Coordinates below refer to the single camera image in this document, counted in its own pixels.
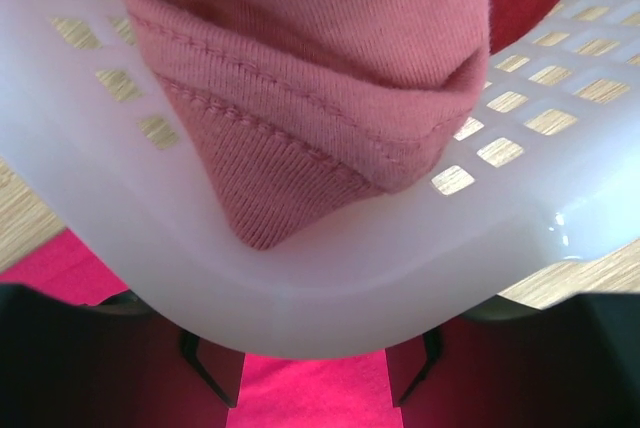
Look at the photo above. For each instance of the white laundry basket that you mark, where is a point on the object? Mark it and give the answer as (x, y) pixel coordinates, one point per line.
(545, 170)

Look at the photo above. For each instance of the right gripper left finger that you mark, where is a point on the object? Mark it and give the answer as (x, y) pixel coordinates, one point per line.
(117, 364)

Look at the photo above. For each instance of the magenta t shirt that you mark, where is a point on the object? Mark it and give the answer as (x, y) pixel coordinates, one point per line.
(351, 392)

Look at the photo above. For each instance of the pink shirt in basket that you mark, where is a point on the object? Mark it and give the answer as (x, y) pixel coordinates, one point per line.
(298, 108)

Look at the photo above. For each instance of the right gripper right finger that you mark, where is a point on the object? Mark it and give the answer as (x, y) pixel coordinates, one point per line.
(504, 364)

